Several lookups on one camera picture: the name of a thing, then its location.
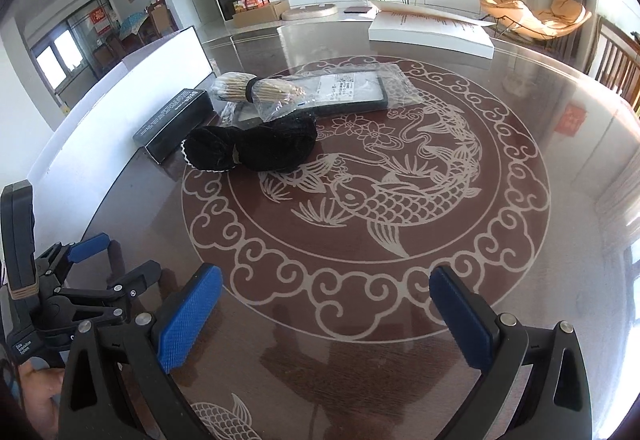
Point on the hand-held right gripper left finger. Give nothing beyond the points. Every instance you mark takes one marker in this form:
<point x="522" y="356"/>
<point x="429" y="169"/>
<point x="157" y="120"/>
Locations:
<point x="190" y="317"/>

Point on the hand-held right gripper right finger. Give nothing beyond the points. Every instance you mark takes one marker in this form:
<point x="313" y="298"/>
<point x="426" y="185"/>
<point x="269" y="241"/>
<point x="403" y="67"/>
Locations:
<point x="462" y="320"/>

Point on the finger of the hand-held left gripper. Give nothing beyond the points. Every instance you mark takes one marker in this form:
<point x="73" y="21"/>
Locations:
<point x="90" y="245"/>
<point x="135" y="285"/>

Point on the person's left hand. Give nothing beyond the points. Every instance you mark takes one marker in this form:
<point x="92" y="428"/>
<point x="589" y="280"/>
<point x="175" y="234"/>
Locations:
<point x="45" y="390"/>

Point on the black box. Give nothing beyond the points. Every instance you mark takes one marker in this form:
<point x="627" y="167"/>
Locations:
<point x="172" y="123"/>

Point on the black lace-trimmed velvet scrunchie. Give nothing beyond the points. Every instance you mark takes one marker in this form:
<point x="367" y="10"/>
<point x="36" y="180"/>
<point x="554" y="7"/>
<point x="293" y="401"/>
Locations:
<point x="210" y="150"/>

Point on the black velvet pouch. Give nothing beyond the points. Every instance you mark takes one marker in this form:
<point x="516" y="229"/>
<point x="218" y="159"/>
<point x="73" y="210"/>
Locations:
<point x="280" y="143"/>

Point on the table with blue cloth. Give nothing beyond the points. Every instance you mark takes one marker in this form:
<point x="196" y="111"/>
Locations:
<point x="134" y="24"/>

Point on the red paper door decoration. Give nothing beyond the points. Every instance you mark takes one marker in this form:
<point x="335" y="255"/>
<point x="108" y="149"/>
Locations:
<point x="101" y="19"/>

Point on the bagged wooden swab bundle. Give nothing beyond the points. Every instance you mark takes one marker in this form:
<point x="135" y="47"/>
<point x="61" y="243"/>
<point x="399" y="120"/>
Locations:
<point x="270" y="93"/>

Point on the bagged black flat case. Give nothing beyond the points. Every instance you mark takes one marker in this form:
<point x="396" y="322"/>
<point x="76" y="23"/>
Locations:
<point x="350" y="90"/>

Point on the cardboard box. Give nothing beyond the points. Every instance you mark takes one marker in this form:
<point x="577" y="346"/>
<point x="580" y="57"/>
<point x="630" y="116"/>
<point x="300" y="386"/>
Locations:
<point x="262" y="14"/>

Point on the flat white printed box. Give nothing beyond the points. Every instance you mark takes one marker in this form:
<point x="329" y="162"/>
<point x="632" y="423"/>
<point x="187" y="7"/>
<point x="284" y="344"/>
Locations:
<point x="430" y="33"/>

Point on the orange gift boxes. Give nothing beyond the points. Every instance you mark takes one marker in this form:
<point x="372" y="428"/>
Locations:
<point x="251" y="3"/>

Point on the wooden chair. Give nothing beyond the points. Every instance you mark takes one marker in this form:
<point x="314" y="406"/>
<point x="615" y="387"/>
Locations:
<point x="612" y="60"/>

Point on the orange lounge chair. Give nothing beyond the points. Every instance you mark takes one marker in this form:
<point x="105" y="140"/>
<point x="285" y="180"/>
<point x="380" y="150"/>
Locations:
<point x="545" y="18"/>

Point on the white round floor cushion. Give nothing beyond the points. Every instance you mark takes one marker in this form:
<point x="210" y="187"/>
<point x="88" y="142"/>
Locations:
<point x="309" y="12"/>

